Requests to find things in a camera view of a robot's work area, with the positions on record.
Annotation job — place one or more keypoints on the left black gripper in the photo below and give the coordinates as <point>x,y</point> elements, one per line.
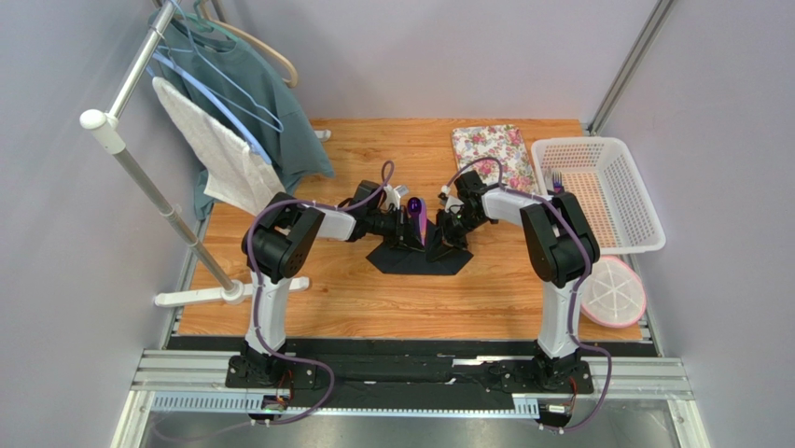
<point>403,235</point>

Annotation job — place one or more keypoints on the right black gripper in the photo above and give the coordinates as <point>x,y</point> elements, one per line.
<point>448,225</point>

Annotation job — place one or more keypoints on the purple spoon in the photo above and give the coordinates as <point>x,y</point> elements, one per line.
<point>416,207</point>

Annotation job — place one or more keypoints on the iridescent knife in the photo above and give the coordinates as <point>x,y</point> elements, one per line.
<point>421,221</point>

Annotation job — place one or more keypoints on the black paper napkin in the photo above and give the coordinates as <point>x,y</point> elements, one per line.
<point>393,260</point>

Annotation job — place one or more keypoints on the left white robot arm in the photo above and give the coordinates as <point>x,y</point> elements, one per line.
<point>278,244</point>

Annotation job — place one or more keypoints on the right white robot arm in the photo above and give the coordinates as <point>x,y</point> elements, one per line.
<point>562,249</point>

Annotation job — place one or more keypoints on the floral tray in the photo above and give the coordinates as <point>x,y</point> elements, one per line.
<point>503,142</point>

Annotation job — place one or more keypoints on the purple fork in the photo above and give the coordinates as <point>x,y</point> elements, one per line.
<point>555,182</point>

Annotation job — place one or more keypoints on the white plastic basket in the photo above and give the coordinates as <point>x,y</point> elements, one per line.
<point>602,174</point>

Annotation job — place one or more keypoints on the white towel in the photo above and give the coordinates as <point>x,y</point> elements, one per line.
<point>237,175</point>

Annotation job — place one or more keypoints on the wooden hanger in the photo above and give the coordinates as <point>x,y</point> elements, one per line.
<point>213,12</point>

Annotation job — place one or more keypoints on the pink rimmed mesh cover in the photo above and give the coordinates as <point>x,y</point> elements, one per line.
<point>613,295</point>

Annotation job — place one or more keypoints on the blue hanger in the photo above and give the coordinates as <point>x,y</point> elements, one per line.
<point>227,79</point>

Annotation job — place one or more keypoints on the teal shirt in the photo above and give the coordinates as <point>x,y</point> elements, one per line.
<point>301,151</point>

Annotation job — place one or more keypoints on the silver clothes rack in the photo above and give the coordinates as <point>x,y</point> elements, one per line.
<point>127,120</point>

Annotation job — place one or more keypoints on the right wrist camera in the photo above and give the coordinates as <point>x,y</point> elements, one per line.
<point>449,203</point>

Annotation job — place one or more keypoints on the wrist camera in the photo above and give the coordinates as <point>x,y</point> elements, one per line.
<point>449,203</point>
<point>393,196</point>

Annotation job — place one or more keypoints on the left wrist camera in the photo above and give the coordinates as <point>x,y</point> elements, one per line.
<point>393,196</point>

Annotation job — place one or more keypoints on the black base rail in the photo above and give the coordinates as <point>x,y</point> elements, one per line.
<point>406,375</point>

